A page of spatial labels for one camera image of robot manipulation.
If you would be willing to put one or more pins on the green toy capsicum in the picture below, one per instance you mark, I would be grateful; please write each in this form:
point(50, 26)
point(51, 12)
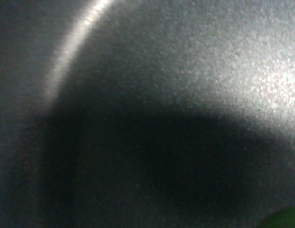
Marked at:
point(282, 219)

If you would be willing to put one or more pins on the black frying pan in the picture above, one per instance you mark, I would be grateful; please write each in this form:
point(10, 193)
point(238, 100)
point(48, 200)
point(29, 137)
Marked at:
point(146, 113)

